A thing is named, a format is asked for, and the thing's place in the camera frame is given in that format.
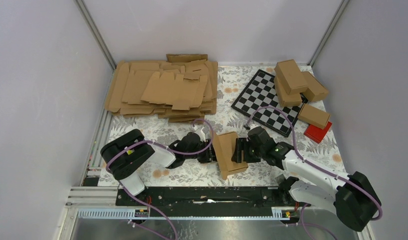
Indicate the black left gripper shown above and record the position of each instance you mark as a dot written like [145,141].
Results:
[209,156]

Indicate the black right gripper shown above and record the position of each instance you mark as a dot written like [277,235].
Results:
[240,145]

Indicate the cardboard box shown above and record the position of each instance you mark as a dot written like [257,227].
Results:
[291,77]
[286,100]
[315,91]
[314,116]
[224,147]

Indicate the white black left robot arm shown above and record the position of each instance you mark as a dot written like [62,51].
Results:
[126,154]

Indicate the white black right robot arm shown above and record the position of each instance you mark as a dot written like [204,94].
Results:
[326,185]

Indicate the cardboard box on red block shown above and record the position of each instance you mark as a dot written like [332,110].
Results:
[314,116]

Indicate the black white chessboard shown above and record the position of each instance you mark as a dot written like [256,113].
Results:
[260,92]

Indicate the stack of flat cardboard sheets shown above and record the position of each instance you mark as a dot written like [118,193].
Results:
[181,88]

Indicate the floral patterned tablecloth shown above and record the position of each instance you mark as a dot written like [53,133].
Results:
[165,169]

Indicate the red flat block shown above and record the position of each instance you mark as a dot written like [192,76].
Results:
[317,134]

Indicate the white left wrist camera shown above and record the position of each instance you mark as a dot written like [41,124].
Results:
[199,130]

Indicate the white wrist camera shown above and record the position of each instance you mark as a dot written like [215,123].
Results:
[199,130]
[251,126]

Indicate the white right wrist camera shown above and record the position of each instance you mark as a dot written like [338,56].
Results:
[251,126]

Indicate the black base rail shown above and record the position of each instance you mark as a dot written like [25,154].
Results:
[250,202]

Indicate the aluminium frame rail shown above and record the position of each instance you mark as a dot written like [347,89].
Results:
[106,196]

